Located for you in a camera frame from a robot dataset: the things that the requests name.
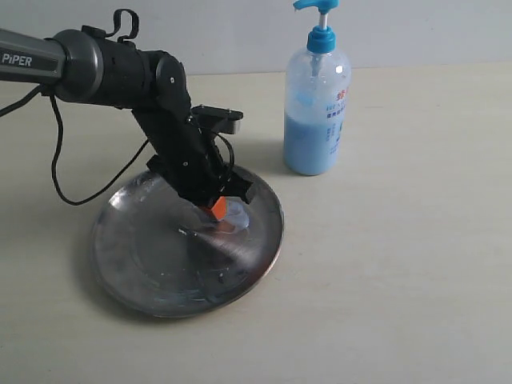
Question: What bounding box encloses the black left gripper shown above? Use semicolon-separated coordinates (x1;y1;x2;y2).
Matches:
145;115;255;222

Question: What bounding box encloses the blue lotion pump bottle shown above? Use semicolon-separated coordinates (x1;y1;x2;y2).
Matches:
283;1;352;176

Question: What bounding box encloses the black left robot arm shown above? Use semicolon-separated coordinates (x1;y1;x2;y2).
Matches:
1;26;255;219

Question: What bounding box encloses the blue soap blob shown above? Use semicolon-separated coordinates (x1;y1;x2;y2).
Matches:
191;199;252;235

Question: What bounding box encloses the round stainless steel plate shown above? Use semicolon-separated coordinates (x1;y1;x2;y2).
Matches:
90;167;284;318

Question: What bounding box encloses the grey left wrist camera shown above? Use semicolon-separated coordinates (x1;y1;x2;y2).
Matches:
191;105;244;134

